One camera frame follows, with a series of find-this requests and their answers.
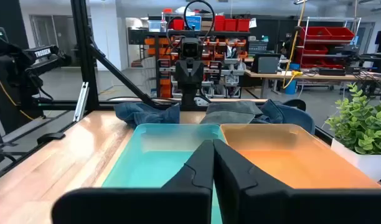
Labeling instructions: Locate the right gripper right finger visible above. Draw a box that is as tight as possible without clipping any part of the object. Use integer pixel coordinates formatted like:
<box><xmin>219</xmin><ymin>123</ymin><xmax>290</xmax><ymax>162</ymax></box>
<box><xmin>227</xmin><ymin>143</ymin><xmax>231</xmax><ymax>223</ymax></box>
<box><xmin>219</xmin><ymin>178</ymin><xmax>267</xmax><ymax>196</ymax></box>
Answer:
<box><xmin>212</xmin><ymin>139</ymin><xmax>381</xmax><ymax>224</ymax></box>

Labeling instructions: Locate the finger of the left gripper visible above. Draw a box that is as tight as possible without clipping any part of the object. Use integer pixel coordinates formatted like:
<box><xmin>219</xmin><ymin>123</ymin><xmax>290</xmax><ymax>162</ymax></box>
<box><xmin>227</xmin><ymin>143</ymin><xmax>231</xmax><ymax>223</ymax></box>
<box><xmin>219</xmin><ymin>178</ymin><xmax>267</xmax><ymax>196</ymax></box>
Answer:
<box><xmin>175</xmin><ymin>59</ymin><xmax>191</xmax><ymax>91</ymax></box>
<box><xmin>190</xmin><ymin>59</ymin><xmax>205</xmax><ymax>91</ymax></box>

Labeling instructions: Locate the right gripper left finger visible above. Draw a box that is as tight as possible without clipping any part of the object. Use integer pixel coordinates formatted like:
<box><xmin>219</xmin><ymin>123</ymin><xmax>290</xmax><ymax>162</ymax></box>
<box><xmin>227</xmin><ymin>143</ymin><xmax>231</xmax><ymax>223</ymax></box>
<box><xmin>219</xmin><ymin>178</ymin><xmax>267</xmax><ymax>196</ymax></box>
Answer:
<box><xmin>52</xmin><ymin>139</ymin><xmax>215</xmax><ymax>224</ymax></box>

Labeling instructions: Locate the grey cloth hat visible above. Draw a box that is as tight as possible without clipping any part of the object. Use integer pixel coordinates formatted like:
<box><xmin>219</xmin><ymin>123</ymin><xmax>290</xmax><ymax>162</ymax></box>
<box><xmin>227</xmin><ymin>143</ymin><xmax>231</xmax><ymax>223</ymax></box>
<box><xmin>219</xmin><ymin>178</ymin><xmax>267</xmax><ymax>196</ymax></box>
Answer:
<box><xmin>199</xmin><ymin>100</ymin><xmax>263</xmax><ymax>125</ymax></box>

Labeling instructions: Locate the black shelf with orange bins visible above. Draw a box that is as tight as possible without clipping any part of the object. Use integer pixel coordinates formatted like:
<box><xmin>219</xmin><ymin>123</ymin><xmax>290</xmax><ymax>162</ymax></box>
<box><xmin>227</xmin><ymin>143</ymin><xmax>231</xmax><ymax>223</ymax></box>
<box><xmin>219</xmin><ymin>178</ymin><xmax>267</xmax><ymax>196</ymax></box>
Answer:
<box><xmin>143</xmin><ymin>30</ymin><xmax>251</xmax><ymax>99</ymax></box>

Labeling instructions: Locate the red storage bin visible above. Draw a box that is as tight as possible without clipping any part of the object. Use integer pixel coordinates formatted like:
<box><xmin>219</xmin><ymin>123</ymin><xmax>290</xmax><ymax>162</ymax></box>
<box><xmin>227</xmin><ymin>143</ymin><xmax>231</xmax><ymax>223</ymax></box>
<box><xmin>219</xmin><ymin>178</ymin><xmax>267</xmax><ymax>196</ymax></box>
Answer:
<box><xmin>172</xmin><ymin>18</ymin><xmax>186</xmax><ymax>31</ymax></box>
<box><xmin>237</xmin><ymin>18</ymin><xmax>252</xmax><ymax>32</ymax></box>
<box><xmin>326</xmin><ymin>26</ymin><xmax>355</xmax><ymax>41</ymax></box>
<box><xmin>224</xmin><ymin>18</ymin><xmax>238</xmax><ymax>32</ymax></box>
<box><xmin>214</xmin><ymin>14</ymin><xmax>226</xmax><ymax>32</ymax></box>
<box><xmin>302</xmin><ymin>45</ymin><xmax>329</xmax><ymax>56</ymax></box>
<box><xmin>299</xmin><ymin>26</ymin><xmax>332</xmax><ymax>41</ymax></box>

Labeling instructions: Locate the blue box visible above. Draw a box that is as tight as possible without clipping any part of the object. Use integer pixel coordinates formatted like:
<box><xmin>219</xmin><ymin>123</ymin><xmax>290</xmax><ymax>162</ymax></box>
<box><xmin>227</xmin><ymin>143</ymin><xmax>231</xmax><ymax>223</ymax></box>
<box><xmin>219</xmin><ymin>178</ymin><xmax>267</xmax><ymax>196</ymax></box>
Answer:
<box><xmin>186</xmin><ymin>15</ymin><xmax>202</xmax><ymax>31</ymax></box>

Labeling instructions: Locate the spray bottle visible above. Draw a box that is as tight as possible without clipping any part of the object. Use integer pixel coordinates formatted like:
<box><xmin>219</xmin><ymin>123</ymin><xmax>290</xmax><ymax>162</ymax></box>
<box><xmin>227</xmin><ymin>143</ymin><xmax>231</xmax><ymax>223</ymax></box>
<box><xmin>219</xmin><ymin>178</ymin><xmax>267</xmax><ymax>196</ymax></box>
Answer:
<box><xmin>160</xmin><ymin>11</ymin><xmax>168</xmax><ymax>33</ymax></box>

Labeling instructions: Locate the translucent orange plastic bin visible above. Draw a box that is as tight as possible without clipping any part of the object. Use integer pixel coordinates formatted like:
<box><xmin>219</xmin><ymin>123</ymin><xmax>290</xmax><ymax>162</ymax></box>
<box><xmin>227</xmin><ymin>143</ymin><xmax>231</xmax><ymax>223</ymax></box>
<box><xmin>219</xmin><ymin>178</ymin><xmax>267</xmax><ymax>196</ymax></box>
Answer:
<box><xmin>220</xmin><ymin>123</ymin><xmax>381</xmax><ymax>190</ymax></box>

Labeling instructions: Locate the translucent teal plastic bin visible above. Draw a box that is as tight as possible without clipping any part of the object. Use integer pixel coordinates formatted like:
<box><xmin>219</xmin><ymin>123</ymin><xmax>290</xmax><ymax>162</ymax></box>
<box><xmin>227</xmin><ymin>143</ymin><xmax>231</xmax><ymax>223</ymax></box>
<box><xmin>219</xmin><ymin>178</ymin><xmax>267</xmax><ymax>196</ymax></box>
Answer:
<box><xmin>101</xmin><ymin>123</ymin><xmax>225</xmax><ymax>224</ymax></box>

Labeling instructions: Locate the clear plastic box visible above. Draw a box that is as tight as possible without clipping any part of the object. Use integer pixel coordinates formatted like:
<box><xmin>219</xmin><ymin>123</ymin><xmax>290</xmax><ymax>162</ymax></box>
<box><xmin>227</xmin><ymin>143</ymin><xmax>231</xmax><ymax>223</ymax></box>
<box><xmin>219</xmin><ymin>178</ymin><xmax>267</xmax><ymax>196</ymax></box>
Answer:
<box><xmin>147</xmin><ymin>20</ymin><xmax>162</xmax><ymax>33</ymax></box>

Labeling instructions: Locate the dark grey monitor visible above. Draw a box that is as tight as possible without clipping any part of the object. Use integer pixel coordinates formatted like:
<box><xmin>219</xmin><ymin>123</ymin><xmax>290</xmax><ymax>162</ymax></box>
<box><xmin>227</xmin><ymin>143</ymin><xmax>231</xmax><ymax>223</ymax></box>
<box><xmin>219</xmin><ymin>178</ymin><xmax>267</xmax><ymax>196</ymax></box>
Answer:
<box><xmin>251</xmin><ymin>53</ymin><xmax>282</xmax><ymax>75</ymax></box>

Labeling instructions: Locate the wooden work desk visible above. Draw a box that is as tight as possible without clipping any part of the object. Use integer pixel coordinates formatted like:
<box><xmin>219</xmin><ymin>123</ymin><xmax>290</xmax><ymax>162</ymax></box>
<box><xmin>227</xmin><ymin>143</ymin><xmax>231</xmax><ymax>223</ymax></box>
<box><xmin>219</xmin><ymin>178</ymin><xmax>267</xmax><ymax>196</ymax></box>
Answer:
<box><xmin>245</xmin><ymin>70</ymin><xmax>381</xmax><ymax>99</ymax></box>

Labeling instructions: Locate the blue waste bin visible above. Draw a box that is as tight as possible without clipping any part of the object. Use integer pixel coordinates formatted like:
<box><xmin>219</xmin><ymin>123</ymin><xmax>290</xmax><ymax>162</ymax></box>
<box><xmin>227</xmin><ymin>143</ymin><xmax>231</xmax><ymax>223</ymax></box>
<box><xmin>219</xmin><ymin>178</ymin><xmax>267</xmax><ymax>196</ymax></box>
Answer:
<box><xmin>285</xmin><ymin>79</ymin><xmax>299</xmax><ymax>95</ymax></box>

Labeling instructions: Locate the green plant in white pot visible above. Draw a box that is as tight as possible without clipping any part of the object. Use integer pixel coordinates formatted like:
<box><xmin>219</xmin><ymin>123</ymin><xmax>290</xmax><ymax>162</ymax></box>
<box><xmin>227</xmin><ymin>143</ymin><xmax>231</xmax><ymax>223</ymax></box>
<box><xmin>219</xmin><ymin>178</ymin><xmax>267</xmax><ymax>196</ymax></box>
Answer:
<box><xmin>324</xmin><ymin>83</ymin><xmax>381</xmax><ymax>183</ymax></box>

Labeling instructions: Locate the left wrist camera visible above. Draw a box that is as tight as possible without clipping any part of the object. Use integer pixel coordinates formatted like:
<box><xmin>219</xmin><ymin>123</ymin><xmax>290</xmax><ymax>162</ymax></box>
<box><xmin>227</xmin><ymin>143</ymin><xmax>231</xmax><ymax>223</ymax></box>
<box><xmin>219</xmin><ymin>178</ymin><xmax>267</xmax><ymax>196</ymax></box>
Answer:
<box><xmin>180</xmin><ymin>37</ymin><xmax>204</xmax><ymax>60</ymax></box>

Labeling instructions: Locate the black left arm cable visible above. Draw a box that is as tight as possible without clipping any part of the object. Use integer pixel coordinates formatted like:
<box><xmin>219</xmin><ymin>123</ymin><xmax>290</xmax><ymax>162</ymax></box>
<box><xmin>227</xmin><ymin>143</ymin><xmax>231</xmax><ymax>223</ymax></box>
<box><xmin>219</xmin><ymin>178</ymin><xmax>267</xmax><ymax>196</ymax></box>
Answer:
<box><xmin>183</xmin><ymin>0</ymin><xmax>216</xmax><ymax>43</ymax></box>

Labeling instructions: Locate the yellow hanging power cord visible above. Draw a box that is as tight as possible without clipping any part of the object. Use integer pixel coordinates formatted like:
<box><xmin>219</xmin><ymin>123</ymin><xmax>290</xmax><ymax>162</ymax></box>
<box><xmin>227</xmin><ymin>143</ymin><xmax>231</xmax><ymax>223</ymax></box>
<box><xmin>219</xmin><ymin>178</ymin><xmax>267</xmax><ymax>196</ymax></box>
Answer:
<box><xmin>281</xmin><ymin>0</ymin><xmax>307</xmax><ymax>90</ymax></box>

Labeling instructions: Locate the black aluminium rig frame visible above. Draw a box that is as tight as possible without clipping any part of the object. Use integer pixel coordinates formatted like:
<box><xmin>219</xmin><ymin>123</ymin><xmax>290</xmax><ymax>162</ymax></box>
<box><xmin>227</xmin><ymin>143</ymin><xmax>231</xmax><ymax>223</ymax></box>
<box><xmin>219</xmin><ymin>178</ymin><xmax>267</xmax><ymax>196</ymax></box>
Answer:
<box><xmin>0</xmin><ymin>0</ymin><xmax>334</xmax><ymax>184</ymax></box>

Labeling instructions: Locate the silver metal bracket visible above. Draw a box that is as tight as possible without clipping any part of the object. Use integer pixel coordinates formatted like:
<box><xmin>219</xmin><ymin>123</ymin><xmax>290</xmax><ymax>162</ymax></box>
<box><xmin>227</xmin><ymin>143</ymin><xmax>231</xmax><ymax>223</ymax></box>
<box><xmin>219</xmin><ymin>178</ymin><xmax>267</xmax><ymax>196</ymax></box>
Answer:
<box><xmin>72</xmin><ymin>82</ymin><xmax>90</xmax><ymax>123</ymax></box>

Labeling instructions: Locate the metal wire shelf rack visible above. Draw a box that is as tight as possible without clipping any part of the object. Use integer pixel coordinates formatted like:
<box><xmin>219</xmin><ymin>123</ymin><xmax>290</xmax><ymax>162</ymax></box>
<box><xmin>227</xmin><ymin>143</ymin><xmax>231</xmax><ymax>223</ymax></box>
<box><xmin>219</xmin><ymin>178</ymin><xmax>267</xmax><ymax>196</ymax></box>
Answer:
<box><xmin>296</xmin><ymin>16</ymin><xmax>362</xmax><ymax>70</ymax></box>

